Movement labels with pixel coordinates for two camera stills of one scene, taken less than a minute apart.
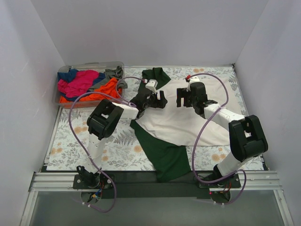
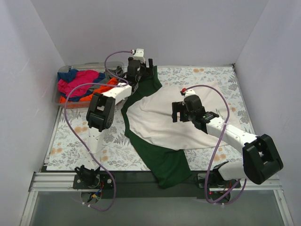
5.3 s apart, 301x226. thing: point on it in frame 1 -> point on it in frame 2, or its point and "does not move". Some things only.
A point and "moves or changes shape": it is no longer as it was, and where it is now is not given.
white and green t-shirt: [164, 133] moves or changes shape
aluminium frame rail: [42, 181] does not move
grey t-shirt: [117, 74] does not move
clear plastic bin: [87, 84] does not move
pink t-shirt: [80, 84] does not move
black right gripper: [186, 97] -> [177, 111]
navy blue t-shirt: [68, 75] does not move
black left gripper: [156, 99] -> [146, 68]
